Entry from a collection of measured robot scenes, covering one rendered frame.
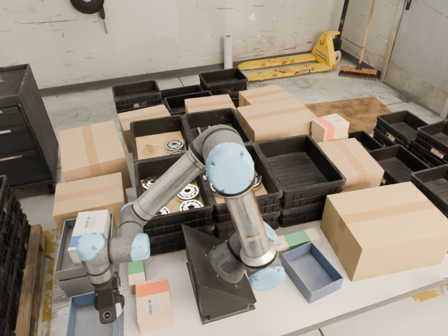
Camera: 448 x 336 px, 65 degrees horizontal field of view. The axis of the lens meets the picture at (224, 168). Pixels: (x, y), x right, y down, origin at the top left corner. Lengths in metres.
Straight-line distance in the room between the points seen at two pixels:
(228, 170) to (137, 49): 4.01
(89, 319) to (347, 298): 0.94
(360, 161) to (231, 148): 1.12
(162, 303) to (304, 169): 0.94
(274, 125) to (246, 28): 3.17
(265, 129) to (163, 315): 1.11
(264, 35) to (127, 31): 1.82
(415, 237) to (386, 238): 0.11
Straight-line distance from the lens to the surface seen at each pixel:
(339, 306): 1.48
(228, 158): 0.85
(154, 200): 1.09
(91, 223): 1.53
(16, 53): 4.85
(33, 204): 3.22
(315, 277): 1.53
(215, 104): 2.31
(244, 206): 0.96
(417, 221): 1.59
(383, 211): 1.58
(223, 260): 1.28
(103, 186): 1.75
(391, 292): 1.58
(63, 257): 1.58
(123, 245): 1.05
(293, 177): 1.76
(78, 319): 1.42
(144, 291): 1.41
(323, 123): 2.03
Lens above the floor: 1.92
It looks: 38 degrees down
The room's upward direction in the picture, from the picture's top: 1 degrees counter-clockwise
